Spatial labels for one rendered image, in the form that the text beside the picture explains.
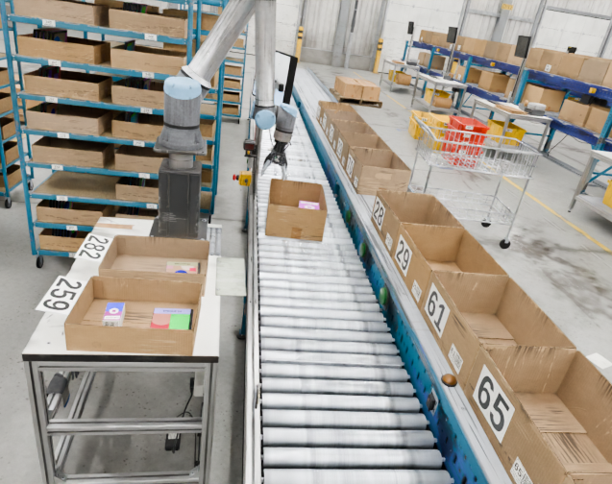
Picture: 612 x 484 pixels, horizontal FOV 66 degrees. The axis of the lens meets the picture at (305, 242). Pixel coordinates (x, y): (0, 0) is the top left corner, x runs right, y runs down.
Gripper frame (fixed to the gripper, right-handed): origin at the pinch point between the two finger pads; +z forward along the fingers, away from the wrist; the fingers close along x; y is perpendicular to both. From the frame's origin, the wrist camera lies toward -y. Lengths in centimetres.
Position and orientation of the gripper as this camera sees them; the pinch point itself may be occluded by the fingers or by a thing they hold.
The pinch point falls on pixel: (272, 176)
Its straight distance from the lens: 245.0
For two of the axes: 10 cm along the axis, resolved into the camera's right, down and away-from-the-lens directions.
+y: 1.0, 4.5, -8.9
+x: 9.6, 1.8, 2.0
